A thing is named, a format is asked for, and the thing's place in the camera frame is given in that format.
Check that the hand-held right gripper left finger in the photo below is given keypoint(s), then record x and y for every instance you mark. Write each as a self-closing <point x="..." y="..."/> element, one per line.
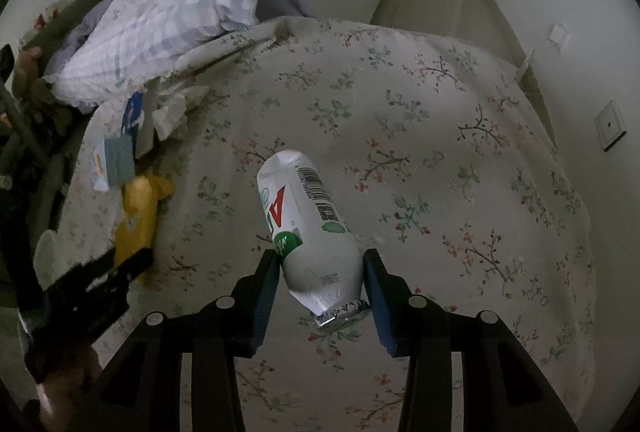
<point x="267" y="297"/>

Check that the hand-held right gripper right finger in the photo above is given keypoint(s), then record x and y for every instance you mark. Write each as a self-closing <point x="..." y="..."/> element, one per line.
<point x="379" y="307"/>

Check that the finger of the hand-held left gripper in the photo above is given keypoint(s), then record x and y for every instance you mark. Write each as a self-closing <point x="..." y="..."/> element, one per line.
<point x="122" y="268"/>

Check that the yellow plastic wrapper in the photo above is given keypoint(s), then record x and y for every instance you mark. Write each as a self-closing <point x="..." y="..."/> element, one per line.
<point x="140" y="217"/>

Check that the white crushed plastic bottle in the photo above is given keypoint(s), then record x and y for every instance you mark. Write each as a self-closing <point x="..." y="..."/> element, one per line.
<point x="310" y="232"/>

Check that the person's left hand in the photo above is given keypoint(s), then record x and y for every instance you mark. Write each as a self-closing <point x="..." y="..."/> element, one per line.
<point x="65" y="384"/>

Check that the yellow sponge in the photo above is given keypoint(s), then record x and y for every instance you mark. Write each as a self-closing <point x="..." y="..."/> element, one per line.
<point x="120" y="159"/>

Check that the floral tablecloth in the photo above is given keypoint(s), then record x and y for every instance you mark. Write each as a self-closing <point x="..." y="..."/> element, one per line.
<point x="425" y="162"/>

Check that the blue white packet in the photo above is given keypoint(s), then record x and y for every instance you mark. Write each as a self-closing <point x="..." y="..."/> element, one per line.
<point x="132" y="112"/>

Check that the white crumpled tissue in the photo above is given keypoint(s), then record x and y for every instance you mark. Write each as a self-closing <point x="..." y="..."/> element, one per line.
<point x="170" y="112"/>

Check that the brown plush toy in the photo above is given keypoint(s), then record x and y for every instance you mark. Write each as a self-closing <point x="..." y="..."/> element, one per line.
<point x="27" y="67"/>

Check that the checked quilt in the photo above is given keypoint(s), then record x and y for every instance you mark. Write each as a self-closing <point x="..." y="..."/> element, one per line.
<point x="160" y="27"/>

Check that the white wall socket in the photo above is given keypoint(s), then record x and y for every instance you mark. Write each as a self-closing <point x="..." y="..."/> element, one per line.
<point x="610" y="124"/>

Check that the white wall switch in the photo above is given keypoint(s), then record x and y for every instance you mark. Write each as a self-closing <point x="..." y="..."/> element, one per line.
<point x="559" y="36"/>

